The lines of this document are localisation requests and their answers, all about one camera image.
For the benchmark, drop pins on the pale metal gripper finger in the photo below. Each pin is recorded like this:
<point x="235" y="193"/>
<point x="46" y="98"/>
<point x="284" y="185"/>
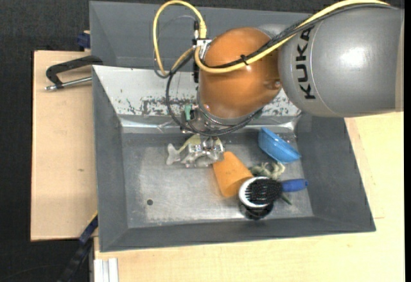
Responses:
<point x="215" y="149"/>
<point x="194" y="153"/>

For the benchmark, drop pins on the grey toy fish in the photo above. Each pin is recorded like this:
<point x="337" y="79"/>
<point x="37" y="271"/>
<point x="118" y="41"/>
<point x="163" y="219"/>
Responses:
<point x="173" y="153"/>

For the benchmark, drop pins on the orange cup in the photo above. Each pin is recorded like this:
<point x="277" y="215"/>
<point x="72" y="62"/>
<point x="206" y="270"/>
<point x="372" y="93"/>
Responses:
<point x="229" y="174"/>

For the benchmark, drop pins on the grey metal bin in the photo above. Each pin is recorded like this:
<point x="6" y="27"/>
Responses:
<point x="180" y="197"/>

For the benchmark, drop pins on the blue bowl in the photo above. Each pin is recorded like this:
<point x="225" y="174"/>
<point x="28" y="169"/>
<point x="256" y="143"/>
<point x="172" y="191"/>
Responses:
<point x="276" y="147"/>

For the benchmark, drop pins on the black cup with white rim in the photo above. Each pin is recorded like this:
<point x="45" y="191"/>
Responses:
<point x="257" y="211"/>

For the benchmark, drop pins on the black cylinder on white bracket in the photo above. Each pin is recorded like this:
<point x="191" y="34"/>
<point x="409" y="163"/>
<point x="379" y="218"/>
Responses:
<point x="196" y="72"/>

